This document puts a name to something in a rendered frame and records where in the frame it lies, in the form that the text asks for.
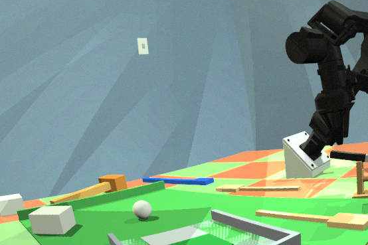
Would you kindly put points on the white golf ball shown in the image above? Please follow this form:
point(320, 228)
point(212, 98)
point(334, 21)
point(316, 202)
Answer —
point(142, 209)

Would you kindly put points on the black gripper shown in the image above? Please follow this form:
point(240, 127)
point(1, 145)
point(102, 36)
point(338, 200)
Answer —
point(334, 99)

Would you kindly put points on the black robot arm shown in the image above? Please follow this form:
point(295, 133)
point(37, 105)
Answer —
point(319, 45)

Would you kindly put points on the blue flat bar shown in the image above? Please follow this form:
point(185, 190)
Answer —
point(197, 181)

